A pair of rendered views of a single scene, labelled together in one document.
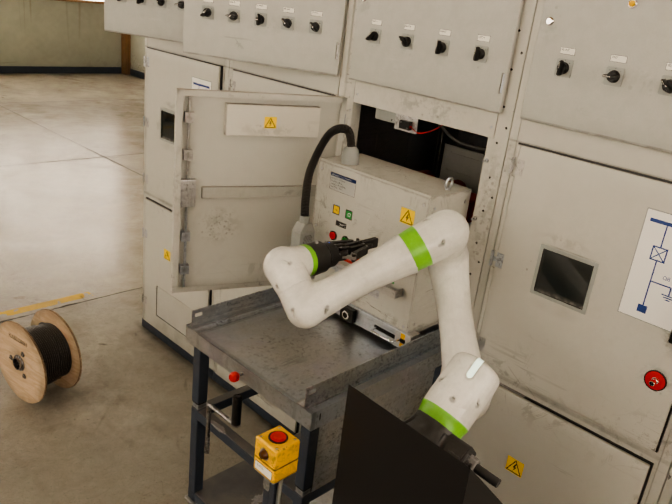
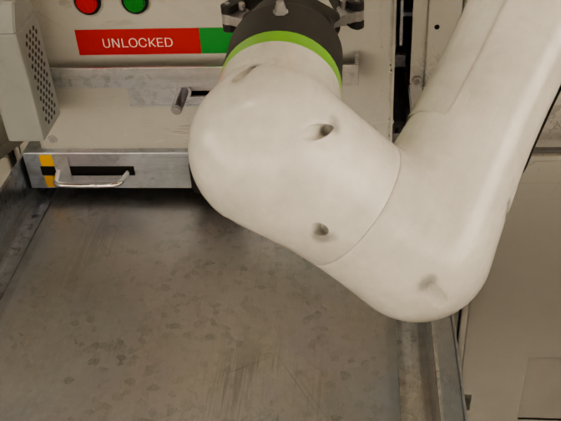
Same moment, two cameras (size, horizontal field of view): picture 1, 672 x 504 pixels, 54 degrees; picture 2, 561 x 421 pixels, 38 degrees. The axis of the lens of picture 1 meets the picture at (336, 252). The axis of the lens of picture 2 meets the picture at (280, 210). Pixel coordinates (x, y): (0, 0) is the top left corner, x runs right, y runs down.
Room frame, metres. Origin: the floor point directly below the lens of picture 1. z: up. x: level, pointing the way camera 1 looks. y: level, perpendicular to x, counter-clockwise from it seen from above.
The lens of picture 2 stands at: (1.29, 0.40, 1.52)
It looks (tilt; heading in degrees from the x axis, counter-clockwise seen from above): 36 degrees down; 324
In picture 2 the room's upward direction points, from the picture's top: 4 degrees counter-clockwise
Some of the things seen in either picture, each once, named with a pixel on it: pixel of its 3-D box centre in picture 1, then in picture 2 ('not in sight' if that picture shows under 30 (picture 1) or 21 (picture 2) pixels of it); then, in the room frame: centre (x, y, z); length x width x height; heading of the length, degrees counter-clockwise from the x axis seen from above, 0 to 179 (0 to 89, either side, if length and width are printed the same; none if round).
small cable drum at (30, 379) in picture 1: (38, 355); not in sight; (2.68, 1.33, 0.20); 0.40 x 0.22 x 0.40; 57
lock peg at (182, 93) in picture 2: not in sight; (179, 93); (2.12, -0.05, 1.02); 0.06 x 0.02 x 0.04; 138
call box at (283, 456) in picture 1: (276, 453); not in sight; (1.36, 0.09, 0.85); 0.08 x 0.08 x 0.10; 48
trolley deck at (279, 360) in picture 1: (321, 342); (206, 273); (2.01, 0.01, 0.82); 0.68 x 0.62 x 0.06; 138
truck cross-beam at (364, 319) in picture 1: (355, 311); (216, 160); (2.12, -0.09, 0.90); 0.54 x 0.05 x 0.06; 48
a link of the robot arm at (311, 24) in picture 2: (314, 259); (284, 73); (1.75, 0.06, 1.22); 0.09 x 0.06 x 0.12; 48
